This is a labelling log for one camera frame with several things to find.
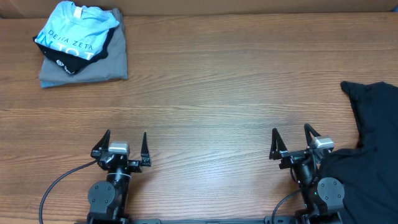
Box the black t-shirt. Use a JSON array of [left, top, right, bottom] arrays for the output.
[[36, 28, 115, 75], [321, 82, 397, 223]]

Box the grey folded t-shirt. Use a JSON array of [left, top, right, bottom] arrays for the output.
[[39, 8, 128, 84]]

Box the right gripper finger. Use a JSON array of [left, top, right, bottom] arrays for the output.
[[270, 128, 287, 153], [304, 123, 320, 146]]

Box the blue folded bottom t-shirt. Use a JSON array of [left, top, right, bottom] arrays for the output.
[[40, 81, 70, 89]]

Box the black folded t-shirt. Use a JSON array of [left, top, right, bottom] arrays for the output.
[[36, 28, 115, 75]]

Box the light blue folded t-shirt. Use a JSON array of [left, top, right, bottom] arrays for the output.
[[34, 1, 119, 60]]

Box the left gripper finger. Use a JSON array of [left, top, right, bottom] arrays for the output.
[[92, 129, 111, 151], [141, 132, 150, 159]]

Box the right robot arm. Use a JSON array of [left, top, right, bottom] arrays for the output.
[[264, 123, 345, 224]]

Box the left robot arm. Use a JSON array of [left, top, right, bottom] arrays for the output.
[[87, 130, 151, 223]]

